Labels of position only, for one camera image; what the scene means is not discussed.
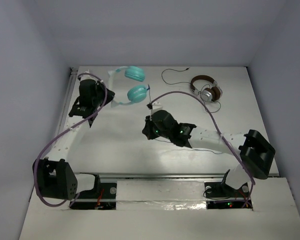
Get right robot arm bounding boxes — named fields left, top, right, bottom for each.
left=142, top=110, right=276, bottom=197

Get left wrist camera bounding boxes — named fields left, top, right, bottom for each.
left=77, top=70, right=104, bottom=83

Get teal cat-ear headphones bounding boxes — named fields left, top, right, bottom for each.
left=107, top=66, right=150, bottom=108

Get black headphone cable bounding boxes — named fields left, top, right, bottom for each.
left=161, top=67, right=222, bottom=113

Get white foam board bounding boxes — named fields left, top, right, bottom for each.
left=20, top=177, right=300, bottom=240

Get blue headphone cable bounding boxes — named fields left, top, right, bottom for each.
left=146, top=83, right=223, bottom=156

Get brown silver headphones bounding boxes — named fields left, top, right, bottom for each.
left=190, top=75, right=223, bottom=102

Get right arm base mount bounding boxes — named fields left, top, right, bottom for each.
left=202, top=182, right=253, bottom=210

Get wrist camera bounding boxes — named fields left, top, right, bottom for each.
left=146, top=100, right=163, bottom=120
left=77, top=70, right=104, bottom=83

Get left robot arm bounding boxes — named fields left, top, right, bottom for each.
left=32, top=73, right=115, bottom=208

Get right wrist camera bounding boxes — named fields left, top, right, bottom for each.
left=146, top=100, right=163, bottom=120

